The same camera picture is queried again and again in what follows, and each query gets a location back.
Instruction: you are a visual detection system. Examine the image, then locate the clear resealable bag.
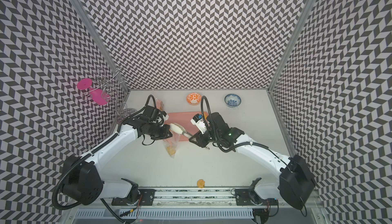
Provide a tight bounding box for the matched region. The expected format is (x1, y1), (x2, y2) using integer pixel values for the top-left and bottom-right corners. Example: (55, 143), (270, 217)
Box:
(153, 98), (164, 113)
(163, 132), (181, 158)

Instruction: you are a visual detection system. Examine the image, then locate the round cracker cookie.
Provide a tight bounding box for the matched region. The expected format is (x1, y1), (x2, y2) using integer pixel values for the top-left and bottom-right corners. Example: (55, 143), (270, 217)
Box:
(197, 179), (205, 188)

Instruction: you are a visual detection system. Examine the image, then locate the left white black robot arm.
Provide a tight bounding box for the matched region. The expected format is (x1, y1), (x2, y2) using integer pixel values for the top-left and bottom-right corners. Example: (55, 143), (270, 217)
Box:
(52, 94), (172, 210)

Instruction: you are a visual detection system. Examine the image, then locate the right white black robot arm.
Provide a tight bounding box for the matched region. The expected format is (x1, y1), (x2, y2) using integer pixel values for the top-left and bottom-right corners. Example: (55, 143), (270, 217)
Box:
(189, 96), (316, 210)

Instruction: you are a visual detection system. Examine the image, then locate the yellow duck cookie right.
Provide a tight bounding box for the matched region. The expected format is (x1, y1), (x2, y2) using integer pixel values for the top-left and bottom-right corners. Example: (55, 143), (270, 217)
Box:
(166, 146), (176, 157)

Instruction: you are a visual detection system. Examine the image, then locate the pink plastic tray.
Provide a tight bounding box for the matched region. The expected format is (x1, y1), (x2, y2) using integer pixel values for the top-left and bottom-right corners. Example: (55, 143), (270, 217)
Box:
(165, 111), (201, 142)

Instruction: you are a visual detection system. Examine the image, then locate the round glass dish pink item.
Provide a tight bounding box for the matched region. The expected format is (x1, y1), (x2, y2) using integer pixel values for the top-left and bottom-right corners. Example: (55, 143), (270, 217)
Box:
(117, 108), (137, 124)

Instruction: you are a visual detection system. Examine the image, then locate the orange patterned small bowl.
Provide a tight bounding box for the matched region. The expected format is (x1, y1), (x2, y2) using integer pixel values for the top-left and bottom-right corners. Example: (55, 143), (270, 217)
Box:
(186, 92), (202, 105)

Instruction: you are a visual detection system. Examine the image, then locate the blue patterned small bowl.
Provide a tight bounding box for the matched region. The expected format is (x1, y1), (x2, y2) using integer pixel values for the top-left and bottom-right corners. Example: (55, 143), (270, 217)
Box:
(224, 93), (242, 108)

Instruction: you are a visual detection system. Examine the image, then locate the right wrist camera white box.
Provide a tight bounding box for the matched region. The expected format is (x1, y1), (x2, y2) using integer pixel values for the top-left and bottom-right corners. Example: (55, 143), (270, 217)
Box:
(191, 113), (207, 134)

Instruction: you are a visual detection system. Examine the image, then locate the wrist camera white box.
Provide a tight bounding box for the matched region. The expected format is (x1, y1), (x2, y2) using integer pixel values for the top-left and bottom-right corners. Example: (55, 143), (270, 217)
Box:
(158, 111), (169, 123)
(191, 113), (207, 134)

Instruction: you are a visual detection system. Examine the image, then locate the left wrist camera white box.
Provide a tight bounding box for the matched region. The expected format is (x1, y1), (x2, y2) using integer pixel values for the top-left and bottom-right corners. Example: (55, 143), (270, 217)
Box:
(158, 111), (169, 123)

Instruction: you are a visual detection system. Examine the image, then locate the aluminium front rail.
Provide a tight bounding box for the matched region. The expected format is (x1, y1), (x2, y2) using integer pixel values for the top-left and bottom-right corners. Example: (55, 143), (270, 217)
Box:
(65, 186), (325, 209)

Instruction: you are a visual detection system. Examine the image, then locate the wire rack with pink discs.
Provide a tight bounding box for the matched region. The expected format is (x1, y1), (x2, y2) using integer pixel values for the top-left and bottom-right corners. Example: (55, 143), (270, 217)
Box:
(77, 68), (125, 107)

